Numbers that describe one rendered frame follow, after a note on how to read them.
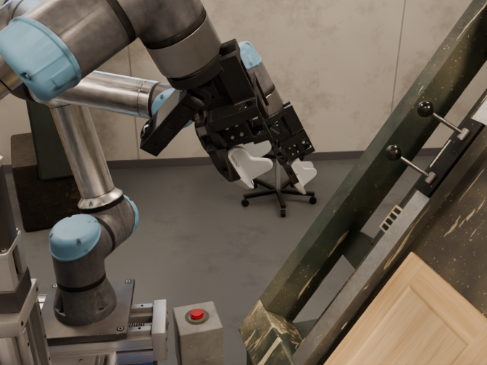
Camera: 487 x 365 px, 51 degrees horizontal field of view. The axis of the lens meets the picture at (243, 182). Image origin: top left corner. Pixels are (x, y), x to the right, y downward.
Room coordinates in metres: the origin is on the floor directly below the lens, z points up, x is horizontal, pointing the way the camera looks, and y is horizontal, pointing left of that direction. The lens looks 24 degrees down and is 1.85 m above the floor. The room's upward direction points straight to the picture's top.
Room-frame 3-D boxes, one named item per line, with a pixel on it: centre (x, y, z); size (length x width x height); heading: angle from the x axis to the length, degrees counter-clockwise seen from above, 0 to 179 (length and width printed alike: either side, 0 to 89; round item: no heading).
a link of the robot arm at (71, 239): (1.05, 0.39, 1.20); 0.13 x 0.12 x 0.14; 161
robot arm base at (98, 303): (1.04, 0.40, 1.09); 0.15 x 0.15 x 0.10
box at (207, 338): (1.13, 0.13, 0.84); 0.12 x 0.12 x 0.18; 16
